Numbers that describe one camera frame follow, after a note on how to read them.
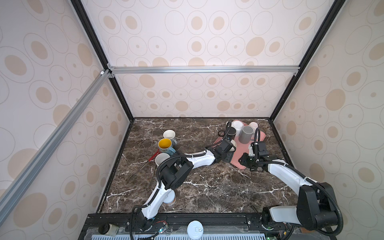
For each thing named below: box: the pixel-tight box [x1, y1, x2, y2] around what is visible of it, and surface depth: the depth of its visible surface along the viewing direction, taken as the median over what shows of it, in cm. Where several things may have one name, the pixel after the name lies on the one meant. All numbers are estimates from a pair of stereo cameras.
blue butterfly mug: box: [158, 138, 177, 156], surface depth 93 cm
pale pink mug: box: [247, 121, 259, 134], surface depth 105 cm
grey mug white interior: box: [162, 129, 178, 146], surface depth 101 cm
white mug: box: [231, 120, 244, 137], surface depth 107 cm
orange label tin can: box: [162, 190, 176, 206], surface depth 79 cm
